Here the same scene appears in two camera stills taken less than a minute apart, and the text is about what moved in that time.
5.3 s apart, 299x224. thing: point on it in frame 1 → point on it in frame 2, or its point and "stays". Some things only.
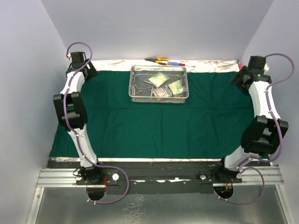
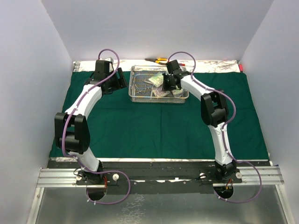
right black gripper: x=236 y=80 → x=165 y=87
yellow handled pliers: x=158 y=60 stays
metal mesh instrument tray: x=158 y=84 stays
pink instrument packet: x=160 y=92 stays
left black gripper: x=91 y=72 → x=122 y=82
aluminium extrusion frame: x=49 y=177 stays
